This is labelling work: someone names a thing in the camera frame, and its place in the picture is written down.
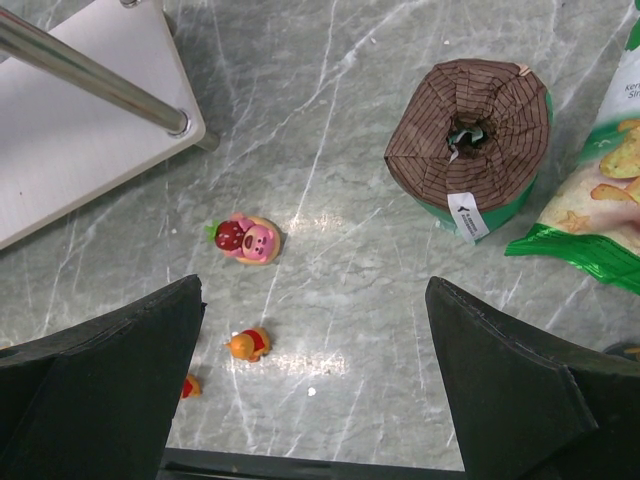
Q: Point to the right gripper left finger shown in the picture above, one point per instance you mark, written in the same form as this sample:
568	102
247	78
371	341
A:
97	400

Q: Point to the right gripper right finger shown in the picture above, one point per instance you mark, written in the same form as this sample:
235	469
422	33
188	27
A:
529	405

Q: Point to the orange bear toy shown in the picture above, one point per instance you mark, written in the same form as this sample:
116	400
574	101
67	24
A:
250	345
191	387

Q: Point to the pink bear donut toy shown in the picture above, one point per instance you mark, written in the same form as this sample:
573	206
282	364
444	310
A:
250	240

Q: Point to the white two-tier shelf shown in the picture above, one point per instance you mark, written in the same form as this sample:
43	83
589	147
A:
87	106

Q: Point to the orange bear toy bottom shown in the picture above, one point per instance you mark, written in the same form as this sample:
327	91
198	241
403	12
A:
191	387

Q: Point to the brown jar with lid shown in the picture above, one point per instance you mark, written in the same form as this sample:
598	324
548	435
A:
626	350

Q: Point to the green cassava chips bag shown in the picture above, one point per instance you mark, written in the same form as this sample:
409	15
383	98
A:
592	221

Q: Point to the brown green wrapped roll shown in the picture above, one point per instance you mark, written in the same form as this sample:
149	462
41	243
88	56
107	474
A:
470	143

